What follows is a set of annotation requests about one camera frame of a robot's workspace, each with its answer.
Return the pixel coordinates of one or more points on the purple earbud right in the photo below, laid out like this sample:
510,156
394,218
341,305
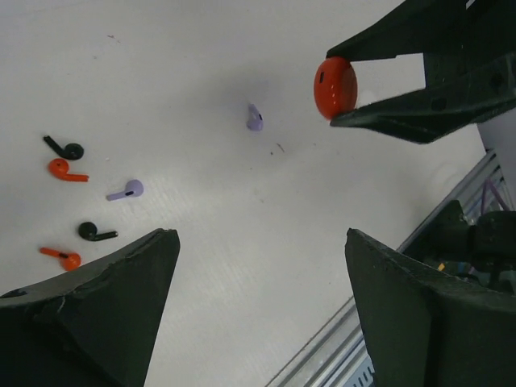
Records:
255,120

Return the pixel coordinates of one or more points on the red earbud lower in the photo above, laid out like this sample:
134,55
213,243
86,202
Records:
68,260

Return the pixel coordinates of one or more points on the purple earbud left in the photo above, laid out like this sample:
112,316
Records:
133,189

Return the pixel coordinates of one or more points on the red earbud charging case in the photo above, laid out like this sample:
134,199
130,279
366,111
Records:
335,87

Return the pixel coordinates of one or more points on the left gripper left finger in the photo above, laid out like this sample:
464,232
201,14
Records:
93,326

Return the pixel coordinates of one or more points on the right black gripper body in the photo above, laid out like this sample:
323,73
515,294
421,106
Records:
465,36

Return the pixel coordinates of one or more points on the black earbud lower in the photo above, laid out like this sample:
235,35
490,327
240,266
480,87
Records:
89,232

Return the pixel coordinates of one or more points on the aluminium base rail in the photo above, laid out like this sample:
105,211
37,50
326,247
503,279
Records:
336,355

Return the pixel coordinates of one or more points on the red earbud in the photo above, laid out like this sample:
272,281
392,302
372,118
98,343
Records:
59,168
68,260

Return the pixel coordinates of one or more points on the red earbud upper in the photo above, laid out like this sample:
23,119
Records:
59,168

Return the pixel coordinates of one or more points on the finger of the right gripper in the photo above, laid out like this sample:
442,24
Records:
412,27
428,114

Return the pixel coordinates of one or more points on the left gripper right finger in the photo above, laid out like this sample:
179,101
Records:
423,327

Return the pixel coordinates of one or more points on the purple earbud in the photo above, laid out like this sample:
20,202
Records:
255,120
133,189

